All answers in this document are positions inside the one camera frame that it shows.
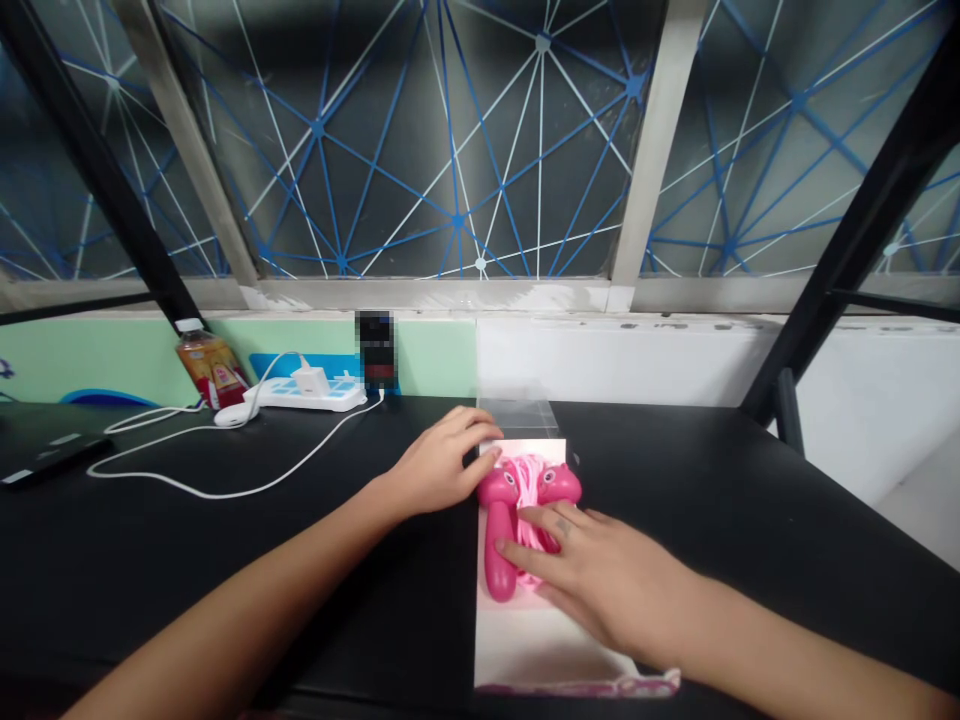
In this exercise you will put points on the person's left hand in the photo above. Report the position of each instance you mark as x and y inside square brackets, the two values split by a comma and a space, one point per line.
[439, 469]

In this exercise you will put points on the person's right hand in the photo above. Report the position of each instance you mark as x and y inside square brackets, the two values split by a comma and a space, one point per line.
[615, 585]

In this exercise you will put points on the person's left fingers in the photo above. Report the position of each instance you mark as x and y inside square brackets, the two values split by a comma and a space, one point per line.
[480, 439]

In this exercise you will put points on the clear box with pink card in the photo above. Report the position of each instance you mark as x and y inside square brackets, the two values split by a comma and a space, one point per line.
[525, 645]

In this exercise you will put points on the black phone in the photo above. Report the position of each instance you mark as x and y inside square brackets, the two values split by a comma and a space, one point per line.
[377, 352]

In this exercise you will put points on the white charger plug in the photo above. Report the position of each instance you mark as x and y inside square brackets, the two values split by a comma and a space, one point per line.
[306, 381]

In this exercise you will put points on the white power strip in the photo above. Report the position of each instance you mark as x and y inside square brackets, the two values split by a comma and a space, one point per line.
[300, 394]

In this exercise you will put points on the white oval plug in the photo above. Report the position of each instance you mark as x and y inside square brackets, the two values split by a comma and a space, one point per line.
[231, 417]

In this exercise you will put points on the orange drink bottle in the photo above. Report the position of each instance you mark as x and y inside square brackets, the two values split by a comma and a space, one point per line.
[210, 367]

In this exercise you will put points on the window with blue line pattern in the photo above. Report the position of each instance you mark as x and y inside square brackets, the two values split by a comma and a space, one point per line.
[465, 135]

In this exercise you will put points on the black upright bar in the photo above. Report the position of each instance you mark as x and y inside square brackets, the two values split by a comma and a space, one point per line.
[791, 412]

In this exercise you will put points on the black flat device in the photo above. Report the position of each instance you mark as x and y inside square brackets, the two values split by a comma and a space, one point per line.
[45, 454]

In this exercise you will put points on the black metal frame post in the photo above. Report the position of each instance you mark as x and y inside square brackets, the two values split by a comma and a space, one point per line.
[847, 225]
[112, 172]

